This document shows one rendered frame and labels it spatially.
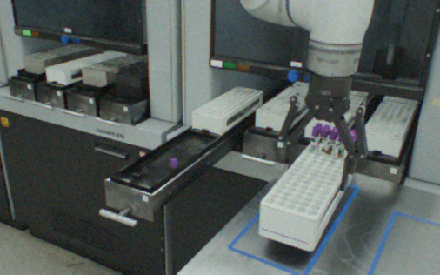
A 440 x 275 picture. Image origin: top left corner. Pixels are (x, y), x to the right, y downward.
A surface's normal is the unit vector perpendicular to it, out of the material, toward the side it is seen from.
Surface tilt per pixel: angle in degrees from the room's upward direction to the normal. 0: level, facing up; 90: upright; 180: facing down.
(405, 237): 0
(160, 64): 90
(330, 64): 89
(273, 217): 90
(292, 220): 90
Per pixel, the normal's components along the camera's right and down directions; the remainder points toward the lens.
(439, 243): 0.03, -0.92
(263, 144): -0.47, 0.34
